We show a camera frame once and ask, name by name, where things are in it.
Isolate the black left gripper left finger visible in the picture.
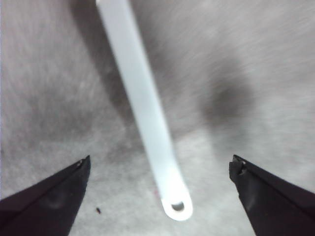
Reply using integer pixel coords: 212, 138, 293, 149
0, 154, 91, 236

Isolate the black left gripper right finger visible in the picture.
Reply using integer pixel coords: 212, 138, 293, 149
228, 154, 315, 236

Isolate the sponge cup brush grey handle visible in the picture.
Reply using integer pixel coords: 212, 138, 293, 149
95, 0, 193, 221

